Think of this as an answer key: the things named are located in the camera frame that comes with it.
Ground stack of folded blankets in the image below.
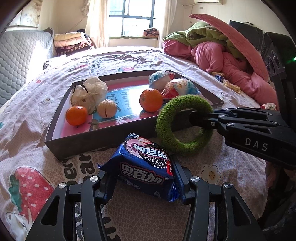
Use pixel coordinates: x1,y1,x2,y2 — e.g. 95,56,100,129
53,31,96,56

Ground black wall television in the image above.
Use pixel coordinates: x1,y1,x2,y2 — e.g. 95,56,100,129
229,20,263,51

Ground blue snack wrapper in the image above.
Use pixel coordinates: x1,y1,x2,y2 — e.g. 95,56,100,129
211,72,226,83

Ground left cream curtain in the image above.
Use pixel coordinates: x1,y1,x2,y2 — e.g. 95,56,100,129
85,0,109,48

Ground blue white surprise egg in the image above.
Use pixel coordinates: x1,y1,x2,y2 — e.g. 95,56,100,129
149,70,175,92

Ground green blanket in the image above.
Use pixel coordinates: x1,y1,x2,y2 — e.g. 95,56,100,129
163,21,245,60

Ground grey quilted headboard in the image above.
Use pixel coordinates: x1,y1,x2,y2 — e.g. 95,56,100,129
1,28,55,106

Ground right cream curtain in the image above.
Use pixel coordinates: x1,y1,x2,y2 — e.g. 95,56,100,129
155,0,177,48

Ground patterned cushion on windowsill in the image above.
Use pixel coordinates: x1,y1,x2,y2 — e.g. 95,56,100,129
143,28,159,39

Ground beige walnut ball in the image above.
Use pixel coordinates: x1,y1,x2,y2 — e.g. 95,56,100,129
97,99,117,118

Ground cream curtain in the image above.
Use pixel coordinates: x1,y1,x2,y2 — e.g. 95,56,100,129
85,0,109,48
155,0,177,48

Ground red surprise egg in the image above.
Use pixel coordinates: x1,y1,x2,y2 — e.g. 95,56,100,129
161,78,202,99

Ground orange tangerine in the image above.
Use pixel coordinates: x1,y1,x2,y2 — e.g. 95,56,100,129
139,88,163,113
66,106,88,126

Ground window with dark frame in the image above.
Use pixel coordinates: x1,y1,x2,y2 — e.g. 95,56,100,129
108,0,155,37

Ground white air conditioner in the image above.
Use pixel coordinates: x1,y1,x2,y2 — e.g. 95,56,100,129
194,0,223,4

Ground pink pillow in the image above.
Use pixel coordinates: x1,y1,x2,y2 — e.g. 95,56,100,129
188,14,269,82

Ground blue cookie packet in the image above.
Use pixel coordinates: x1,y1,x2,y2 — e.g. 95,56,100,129
99,133,178,202

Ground dark cardboard tray pink inside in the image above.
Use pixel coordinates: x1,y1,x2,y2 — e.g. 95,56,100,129
43,69,225,162

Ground small floral cloth ball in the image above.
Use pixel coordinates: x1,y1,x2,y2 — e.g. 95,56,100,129
261,102,276,110

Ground green fuzzy ring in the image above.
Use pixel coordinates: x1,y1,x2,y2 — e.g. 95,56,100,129
155,94,215,156

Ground strawberry print bed sheet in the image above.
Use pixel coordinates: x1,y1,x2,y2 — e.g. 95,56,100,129
1,47,258,240

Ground pink crumpled duvet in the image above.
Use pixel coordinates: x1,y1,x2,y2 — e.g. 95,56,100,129
163,40,280,109

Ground yellow snack packet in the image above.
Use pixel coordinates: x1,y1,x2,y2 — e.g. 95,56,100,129
222,80,241,94

